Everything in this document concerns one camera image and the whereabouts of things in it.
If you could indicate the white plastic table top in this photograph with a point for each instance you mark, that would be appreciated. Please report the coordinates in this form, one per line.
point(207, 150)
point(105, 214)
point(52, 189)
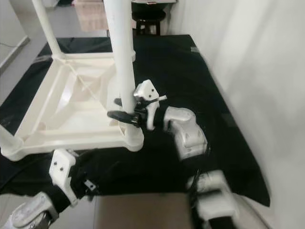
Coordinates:
point(66, 105)

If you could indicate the black table cloth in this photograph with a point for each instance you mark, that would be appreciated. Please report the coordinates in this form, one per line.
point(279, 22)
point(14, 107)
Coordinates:
point(181, 62)

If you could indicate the black round stool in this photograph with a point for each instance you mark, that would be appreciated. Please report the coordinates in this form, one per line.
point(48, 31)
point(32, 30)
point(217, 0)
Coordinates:
point(148, 24)

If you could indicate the clear plastic bag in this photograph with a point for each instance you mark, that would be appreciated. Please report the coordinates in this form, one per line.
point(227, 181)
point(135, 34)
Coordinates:
point(44, 59)

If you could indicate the beige cloth covered table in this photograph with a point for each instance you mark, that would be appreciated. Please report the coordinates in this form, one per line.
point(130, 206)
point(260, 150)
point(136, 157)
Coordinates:
point(90, 16)

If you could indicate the black wok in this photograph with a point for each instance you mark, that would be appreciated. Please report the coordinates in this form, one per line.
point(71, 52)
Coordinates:
point(152, 5)

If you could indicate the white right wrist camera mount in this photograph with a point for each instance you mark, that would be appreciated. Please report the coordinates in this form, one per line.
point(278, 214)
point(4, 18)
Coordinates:
point(145, 90)

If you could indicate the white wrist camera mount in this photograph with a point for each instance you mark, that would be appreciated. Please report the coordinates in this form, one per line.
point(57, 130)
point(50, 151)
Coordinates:
point(61, 167)
point(145, 90)

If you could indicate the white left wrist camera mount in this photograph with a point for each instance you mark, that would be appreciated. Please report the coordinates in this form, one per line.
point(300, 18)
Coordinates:
point(61, 167)

